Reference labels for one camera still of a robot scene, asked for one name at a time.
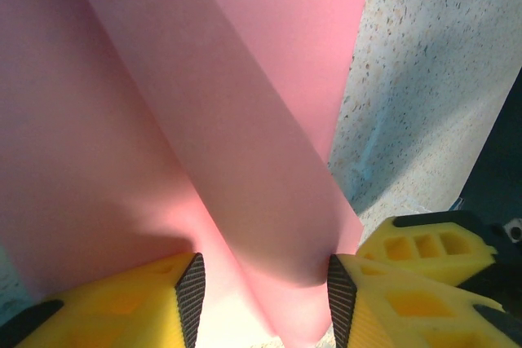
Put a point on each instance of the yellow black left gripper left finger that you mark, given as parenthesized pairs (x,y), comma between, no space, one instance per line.
(122,307)

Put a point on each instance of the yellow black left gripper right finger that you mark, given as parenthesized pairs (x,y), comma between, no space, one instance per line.
(408,315)

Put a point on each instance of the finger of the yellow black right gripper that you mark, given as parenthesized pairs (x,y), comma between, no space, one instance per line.
(469,260)

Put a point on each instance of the pink paper sheet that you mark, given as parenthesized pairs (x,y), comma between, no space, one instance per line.
(163,120)

